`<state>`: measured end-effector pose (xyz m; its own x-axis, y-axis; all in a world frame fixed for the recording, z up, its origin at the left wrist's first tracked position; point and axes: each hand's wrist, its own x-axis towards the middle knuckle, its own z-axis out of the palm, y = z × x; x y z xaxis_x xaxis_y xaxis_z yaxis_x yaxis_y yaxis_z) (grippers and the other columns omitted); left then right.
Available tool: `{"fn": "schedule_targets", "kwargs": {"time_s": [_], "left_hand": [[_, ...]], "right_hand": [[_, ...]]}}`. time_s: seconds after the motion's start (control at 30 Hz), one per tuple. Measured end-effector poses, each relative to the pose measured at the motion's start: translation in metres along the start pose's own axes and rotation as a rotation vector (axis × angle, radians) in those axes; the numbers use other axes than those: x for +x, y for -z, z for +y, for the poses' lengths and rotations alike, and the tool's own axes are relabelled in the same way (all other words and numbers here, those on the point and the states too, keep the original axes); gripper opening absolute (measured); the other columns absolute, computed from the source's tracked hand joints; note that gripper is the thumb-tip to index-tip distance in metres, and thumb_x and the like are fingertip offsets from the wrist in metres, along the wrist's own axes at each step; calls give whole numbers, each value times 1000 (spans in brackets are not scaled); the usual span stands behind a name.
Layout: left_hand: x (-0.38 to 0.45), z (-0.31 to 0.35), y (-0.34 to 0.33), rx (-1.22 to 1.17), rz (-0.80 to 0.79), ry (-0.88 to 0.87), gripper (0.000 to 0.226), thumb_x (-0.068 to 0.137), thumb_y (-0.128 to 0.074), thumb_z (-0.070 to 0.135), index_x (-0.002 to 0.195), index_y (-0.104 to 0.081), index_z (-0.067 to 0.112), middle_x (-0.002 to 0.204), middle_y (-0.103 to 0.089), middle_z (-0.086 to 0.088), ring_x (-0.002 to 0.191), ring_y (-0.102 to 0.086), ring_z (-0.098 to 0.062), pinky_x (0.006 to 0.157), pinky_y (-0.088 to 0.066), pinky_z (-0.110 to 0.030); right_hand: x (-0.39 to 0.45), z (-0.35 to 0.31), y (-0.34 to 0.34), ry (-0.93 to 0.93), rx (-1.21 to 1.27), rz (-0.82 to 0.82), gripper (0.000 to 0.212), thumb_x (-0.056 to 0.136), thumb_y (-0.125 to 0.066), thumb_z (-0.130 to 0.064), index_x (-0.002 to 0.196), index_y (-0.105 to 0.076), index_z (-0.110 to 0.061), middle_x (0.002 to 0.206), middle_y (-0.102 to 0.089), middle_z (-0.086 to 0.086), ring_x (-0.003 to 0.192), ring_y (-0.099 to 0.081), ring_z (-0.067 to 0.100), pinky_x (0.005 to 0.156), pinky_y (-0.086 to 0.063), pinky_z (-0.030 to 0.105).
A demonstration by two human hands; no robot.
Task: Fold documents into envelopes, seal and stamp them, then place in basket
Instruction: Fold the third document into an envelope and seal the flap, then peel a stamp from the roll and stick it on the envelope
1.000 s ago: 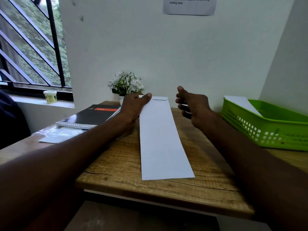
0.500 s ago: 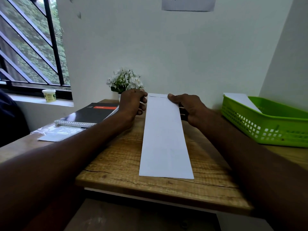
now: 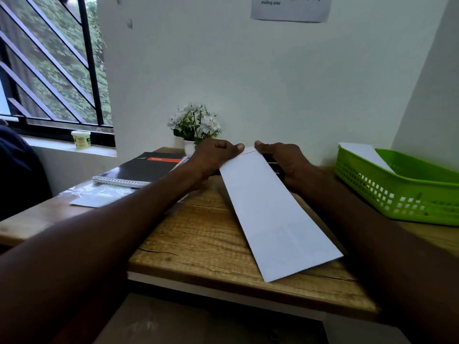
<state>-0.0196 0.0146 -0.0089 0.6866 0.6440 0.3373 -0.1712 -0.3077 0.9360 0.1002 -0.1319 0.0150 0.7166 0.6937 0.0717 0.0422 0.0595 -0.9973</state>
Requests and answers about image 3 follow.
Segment person's right forearm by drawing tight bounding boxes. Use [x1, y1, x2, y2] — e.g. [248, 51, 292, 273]
[297, 166, 459, 344]

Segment clear plastic sleeve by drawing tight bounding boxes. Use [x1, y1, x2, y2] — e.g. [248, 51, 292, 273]
[58, 182, 139, 209]

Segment black spiral notebook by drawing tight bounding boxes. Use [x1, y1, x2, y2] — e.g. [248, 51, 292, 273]
[91, 150, 189, 190]

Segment person's right hand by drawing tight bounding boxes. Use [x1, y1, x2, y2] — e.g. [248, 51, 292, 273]
[253, 140, 317, 193]

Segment stack of white envelopes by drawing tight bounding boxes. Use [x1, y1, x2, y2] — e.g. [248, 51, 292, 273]
[68, 192, 127, 209]

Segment green plastic basket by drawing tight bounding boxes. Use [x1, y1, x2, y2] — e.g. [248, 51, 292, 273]
[334, 144, 459, 227]

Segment black window grille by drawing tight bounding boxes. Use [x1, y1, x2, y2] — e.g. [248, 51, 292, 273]
[0, 0, 117, 148]

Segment white window sill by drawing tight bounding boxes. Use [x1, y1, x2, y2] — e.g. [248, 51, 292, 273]
[21, 135, 118, 159]

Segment white flower plant in pot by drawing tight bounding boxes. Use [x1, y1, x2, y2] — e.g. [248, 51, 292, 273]
[166, 102, 223, 157]

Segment person's left forearm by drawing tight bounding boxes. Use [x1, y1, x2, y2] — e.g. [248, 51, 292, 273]
[0, 164, 201, 344]

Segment small cream jar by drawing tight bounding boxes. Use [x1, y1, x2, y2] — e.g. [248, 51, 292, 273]
[70, 129, 92, 151]

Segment paper notice sheet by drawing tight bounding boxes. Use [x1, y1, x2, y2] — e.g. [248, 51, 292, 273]
[250, 0, 334, 24]

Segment white envelope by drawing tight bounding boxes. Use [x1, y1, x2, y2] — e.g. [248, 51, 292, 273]
[218, 145, 345, 284]
[338, 141, 395, 174]

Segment black backpack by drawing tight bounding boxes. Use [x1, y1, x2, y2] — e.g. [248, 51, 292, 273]
[0, 123, 54, 222]

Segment person's left hand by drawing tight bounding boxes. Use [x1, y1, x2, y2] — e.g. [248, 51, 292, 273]
[187, 138, 246, 191]

